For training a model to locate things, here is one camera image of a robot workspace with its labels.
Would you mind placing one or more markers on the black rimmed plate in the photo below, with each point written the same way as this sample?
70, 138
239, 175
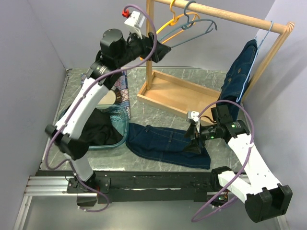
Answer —
112, 97

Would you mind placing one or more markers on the denim garment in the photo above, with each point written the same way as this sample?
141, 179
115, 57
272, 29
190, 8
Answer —
166, 145

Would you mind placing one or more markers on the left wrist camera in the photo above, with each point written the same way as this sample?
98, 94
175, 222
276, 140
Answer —
134, 21

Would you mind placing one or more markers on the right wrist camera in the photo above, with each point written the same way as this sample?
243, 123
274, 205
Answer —
194, 120

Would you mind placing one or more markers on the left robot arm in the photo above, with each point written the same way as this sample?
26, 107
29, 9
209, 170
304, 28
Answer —
115, 52

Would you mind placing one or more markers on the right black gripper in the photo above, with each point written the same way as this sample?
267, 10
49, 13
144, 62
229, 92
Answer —
193, 145

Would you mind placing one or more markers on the wooden clothes rack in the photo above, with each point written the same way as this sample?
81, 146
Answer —
177, 95

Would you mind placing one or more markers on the patterned blue placemat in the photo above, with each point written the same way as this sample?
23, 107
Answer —
122, 85

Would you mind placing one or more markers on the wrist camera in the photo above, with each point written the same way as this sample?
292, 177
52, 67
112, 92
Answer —
194, 120
134, 21

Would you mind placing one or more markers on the blue denim skirt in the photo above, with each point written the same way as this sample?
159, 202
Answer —
237, 73

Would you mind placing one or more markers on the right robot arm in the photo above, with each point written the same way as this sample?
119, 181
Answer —
263, 195

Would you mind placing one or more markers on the black garment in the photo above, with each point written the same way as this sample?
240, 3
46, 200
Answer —
99, 131

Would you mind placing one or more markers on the light blue wire hanger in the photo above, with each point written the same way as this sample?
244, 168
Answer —
253, 62

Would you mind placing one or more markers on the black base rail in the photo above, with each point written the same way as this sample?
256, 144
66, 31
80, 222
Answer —
156, 186

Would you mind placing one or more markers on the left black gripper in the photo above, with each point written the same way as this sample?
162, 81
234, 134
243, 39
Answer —
147, 43

